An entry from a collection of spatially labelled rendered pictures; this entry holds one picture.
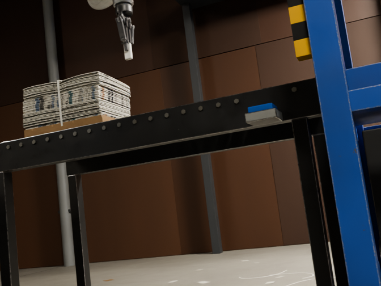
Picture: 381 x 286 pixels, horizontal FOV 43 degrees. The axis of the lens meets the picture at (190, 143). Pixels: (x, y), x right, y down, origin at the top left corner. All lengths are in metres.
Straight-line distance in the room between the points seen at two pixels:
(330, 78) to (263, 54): 3.64
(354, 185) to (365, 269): 0.22
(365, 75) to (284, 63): 3.43
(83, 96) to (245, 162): 3.07
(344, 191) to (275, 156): 3.48
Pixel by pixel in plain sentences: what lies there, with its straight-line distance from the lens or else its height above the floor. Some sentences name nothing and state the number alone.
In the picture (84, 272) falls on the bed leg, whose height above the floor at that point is 0.20.
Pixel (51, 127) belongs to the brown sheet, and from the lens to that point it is 2.10.
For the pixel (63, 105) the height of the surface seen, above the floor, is 0.92.
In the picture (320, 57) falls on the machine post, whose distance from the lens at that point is 1.42.
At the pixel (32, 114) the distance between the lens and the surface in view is 2.17.
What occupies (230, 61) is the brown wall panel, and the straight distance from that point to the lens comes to 5.11.
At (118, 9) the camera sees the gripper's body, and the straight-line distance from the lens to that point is 2.17.
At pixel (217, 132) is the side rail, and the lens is 1.67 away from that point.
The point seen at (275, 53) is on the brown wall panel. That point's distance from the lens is 5.00.
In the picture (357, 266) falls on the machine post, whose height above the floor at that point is 0.24.
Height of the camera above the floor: 0.43
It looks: 8 degrees up
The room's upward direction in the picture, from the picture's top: 7 degrees counter-clockwise
